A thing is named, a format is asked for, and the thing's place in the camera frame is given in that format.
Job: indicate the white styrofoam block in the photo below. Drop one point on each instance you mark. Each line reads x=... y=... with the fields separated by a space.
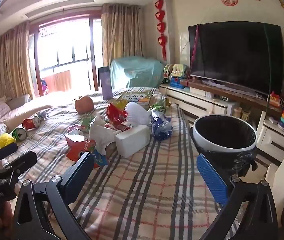
x=132 y=140

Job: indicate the red printed snack package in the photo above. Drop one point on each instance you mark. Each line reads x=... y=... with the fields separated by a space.
x=79 y=145

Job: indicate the red heart hanging ornament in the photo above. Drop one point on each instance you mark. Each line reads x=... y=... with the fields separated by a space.
x=161 y=27

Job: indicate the beige curtain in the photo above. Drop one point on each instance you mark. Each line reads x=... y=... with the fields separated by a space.
x=14 y=60
x=120 y=35

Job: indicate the red crinkled snack bag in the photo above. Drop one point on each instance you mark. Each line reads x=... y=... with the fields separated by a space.
x=115 y=116

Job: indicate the teal covered furniture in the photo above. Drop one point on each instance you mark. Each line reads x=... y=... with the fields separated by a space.
x=137 y=70

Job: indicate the green drink can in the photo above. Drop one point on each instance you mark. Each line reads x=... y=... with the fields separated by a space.
x=19 y=133

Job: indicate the red apple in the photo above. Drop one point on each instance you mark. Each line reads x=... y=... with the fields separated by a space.
x=83 y=105

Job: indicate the brown framed balcony door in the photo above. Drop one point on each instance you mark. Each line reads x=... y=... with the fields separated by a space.
x=92 y=55

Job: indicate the children's picture book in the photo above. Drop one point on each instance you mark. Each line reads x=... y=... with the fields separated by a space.
x=134 y=97

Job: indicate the green and red snack package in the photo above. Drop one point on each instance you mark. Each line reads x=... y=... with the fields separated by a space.
x=88 y=121

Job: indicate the yellow foam fruit net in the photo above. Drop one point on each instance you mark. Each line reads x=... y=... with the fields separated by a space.
x=4 y=140

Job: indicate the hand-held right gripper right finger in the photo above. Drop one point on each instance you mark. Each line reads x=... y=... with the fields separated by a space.
x=212 y=182

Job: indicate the small yellow keypad toy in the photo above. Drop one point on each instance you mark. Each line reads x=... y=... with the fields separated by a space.
x=244 y=115

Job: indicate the purple tumbler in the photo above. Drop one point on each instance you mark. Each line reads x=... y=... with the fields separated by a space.
x=106 y=82

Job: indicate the blue plastic bag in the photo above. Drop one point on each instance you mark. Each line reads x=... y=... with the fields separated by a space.
x=160 y=126

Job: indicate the red drink can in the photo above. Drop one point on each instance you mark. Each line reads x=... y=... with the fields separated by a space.
x=30 y=123

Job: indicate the white television cabinet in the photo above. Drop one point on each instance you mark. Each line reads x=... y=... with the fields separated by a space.
x=194 y=105

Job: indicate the black bin liner bag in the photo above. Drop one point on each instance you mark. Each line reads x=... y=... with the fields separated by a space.
x=222 y=132

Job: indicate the toy cash register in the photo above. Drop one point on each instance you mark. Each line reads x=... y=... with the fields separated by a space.
x=178 y=76

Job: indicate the black flat television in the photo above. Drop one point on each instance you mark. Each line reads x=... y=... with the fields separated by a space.
x=232 y=55

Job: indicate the white snack wrapper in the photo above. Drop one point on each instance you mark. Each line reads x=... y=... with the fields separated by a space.
x=99 y=132

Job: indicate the cream sofa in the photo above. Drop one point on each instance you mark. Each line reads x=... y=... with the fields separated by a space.
x=27 y=107

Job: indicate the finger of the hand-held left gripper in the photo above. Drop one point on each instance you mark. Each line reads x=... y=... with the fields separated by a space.
x=2 y=153
x=22 y=160

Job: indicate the ceiling air vent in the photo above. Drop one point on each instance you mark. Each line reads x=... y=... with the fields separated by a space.
x=62 y=7

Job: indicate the pink hanging toy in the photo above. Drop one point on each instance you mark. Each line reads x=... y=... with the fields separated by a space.
x=212 y=107

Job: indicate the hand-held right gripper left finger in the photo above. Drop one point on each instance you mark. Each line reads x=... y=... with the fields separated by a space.
x=79 y=177

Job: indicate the cream round container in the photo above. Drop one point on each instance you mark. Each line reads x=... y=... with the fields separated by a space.
x=237 y=111

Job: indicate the yellow green activity toy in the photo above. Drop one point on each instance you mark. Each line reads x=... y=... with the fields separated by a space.
x=167 y=71

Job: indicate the white foam fruit net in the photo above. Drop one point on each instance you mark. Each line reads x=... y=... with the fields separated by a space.
x=137 y=113

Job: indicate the crushed silver can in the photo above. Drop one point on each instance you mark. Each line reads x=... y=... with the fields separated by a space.
x=42 y=115

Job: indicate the white trash bin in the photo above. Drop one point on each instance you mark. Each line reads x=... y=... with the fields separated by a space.
x=207 y=143

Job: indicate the orange hanging cloth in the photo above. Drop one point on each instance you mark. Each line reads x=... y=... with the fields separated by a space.
x=57 y=80

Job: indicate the black set-top box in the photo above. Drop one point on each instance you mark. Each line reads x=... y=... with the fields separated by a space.
x=224 y=98

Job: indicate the red toy telephone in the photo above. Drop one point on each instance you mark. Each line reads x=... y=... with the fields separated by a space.
x=275 y=100

